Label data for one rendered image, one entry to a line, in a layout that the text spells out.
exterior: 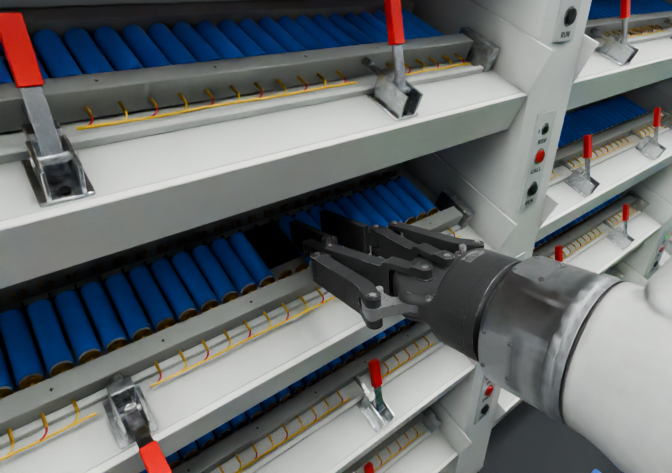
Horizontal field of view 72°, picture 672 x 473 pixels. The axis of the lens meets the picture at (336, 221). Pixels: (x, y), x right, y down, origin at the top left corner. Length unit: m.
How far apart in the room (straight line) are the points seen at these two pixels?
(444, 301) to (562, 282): 0.07
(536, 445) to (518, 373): 0.81
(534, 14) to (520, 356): 0.37
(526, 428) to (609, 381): 0.86
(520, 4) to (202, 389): 0.48
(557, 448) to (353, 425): 0.57
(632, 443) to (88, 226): 0.30
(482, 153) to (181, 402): 0.43
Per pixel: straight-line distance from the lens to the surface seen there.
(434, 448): 0.87
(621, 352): 0.26
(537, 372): 0.28
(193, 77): 0.36
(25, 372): 0.43
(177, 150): 0.33
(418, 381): 0.69
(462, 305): 0.31
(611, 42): 0.78
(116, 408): 0.40
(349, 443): 0.62
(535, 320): 0.28
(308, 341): 0.45
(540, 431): 1.13
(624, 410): 0.26
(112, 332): 0.43
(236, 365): 0.43
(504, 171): 0.59
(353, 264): 0.39
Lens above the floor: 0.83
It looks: 28 degrees down
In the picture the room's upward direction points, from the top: straight up
